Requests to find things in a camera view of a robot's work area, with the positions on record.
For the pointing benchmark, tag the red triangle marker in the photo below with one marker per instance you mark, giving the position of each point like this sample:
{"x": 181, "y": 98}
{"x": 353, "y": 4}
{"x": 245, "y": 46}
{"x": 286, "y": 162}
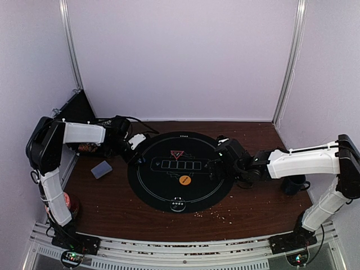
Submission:
{"x": 176, "y": 154}

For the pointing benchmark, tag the round black poker mat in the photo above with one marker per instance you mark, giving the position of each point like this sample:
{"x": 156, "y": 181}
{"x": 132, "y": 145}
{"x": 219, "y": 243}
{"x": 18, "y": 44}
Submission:
{"x": 179, "y": 172}

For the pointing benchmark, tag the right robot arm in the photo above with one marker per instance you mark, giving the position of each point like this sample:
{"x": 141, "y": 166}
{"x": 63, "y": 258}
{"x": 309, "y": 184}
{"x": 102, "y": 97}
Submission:
{"x": 339, "y": 158}

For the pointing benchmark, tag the black poker set case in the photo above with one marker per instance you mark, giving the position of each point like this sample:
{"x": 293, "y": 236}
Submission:
{"x": 78, "y": 110}

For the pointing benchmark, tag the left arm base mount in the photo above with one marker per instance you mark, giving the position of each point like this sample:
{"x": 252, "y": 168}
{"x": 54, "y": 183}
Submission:
{"x": 75, "y": 250}

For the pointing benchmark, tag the aluminium front rail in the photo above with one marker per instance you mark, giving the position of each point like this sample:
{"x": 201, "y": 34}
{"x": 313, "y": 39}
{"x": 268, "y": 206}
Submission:
{"x": 247, "y": 253}

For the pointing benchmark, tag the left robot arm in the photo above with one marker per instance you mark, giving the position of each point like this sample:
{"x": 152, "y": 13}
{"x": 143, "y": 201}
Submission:
{"x": 44, "y": 151}

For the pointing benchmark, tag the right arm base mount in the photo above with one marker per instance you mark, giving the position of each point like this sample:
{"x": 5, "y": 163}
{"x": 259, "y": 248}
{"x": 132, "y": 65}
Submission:
{"x": 295, "y": 248}

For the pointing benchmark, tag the dark blue mug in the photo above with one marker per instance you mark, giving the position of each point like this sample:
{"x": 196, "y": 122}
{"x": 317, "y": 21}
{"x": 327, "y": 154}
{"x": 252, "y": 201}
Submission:
{"x": 291, "y": 185}

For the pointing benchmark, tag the orange big blind button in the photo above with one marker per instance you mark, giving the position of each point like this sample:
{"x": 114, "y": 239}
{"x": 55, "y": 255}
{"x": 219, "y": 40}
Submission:
{"x": 185, "y": 180}

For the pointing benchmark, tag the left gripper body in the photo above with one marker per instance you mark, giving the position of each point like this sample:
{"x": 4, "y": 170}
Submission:
{"x": 128, "y": 157}

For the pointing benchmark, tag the grey card deck box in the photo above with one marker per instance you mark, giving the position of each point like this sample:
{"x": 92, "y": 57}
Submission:
{"x": 101, "y": 169}

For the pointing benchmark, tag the chips in case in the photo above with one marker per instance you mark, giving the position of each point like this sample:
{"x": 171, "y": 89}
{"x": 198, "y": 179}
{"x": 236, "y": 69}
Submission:
{"x": 88, "y": 147}

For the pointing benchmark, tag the red patterned tin can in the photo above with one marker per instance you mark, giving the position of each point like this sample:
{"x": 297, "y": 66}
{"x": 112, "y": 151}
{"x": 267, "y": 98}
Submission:
{"x": 73, "y": 204}

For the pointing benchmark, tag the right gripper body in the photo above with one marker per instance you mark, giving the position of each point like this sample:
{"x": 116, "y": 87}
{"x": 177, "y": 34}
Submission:
{"x": 231, "y": 173}

